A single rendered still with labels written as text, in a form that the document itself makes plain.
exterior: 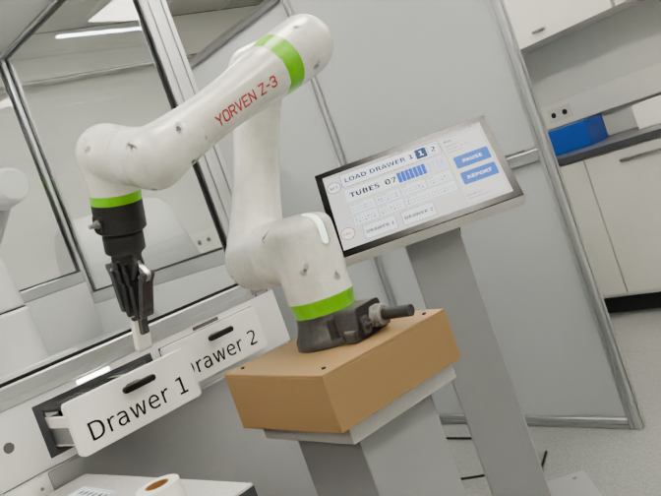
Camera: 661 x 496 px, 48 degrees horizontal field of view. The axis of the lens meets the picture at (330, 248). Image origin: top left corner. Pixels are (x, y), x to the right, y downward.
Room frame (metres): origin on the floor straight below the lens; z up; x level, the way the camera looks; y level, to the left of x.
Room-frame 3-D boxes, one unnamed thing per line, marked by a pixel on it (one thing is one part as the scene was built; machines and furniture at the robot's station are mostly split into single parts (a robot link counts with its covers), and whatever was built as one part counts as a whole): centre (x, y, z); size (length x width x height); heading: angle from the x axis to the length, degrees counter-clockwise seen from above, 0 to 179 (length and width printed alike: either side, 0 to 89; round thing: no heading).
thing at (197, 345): (1.83, 0.35, 0.87); 0.29 x 0.02 x 0.11; 134
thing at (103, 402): (1.52, 0.48, 0.87); 0.29 x 0.02 x 0.11; 134
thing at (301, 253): (1.44, 0.05, 1.02); 0.16 x 0.13 x 0.19; 40
